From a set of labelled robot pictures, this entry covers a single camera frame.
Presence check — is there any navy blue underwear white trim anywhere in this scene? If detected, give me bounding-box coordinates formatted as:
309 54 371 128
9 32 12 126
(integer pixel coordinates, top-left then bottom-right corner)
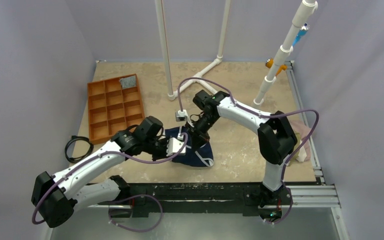
164 126 214 168

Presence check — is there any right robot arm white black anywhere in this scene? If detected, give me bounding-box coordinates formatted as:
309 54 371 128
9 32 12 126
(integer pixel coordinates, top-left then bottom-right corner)
187 90 298 204

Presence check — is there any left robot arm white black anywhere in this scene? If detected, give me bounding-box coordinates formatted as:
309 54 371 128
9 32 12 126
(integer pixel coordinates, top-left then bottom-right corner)
31 116 189 228

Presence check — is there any orange compartment tray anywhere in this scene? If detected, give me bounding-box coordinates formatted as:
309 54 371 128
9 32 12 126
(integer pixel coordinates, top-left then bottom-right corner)
87 73 145 145

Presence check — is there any grey folded cloth in tray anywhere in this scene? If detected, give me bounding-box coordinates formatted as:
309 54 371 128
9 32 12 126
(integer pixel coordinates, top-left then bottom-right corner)
119 75 137 90

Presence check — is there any orange clamp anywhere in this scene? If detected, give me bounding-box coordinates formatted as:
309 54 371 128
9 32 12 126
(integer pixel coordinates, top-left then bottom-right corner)
265 58 288 76

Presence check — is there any pink cloth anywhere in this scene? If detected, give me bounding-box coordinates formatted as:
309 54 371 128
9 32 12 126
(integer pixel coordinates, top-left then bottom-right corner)
290 120 311 163

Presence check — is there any white PVC angled pole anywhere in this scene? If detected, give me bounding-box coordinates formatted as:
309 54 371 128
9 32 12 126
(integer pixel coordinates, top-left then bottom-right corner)
252 0 318 107

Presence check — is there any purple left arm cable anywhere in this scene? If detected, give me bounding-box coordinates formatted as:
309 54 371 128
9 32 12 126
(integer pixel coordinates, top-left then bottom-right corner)
31 131 190 225

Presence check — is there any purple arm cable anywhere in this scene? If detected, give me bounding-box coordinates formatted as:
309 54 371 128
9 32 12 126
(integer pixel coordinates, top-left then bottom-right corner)
31 131 190 225
177 77 320 183

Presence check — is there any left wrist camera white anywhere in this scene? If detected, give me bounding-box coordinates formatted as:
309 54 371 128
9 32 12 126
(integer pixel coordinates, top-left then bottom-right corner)
166 133 188 157

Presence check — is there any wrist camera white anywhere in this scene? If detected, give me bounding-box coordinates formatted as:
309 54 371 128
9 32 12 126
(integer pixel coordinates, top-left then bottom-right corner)
166 133 188 157
175 109 194 128

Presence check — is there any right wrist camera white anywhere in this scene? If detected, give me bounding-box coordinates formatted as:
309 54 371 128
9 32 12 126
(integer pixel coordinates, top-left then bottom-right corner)
175 109 194 128

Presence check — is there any white PVC pipe frame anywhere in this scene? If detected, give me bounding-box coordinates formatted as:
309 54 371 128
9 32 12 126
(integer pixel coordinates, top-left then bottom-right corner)
154 0 232 101

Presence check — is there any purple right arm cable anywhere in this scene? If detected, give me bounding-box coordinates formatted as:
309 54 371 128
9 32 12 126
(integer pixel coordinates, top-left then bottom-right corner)
177 77 320 183

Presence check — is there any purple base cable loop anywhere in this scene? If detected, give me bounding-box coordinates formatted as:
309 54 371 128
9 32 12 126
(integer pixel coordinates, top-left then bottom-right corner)
108 194 164 232

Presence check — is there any black coiled cable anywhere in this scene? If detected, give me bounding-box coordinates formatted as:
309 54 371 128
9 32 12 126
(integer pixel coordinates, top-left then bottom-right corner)
64 135 94 164

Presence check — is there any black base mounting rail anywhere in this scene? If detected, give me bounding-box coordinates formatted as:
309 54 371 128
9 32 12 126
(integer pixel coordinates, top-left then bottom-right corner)
107 182 293 221

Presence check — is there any aluminium extrusion frame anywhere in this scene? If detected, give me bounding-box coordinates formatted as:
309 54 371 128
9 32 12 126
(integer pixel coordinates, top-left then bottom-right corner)
47 60 350 240

